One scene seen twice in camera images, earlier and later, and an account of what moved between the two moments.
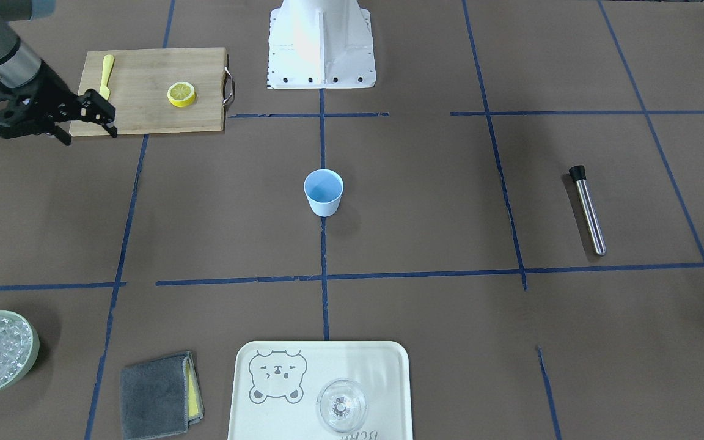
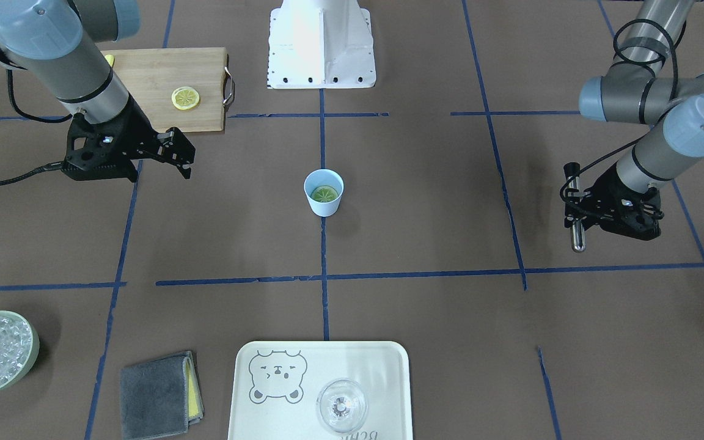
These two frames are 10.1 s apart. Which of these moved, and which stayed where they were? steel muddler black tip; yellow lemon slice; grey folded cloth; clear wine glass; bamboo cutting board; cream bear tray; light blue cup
Moved: yellow lemon slice; steel muddler black tip
Stayed: clear wine glass; light blue cup; grey folded cloth; bamboo cutting board; cream bear tray
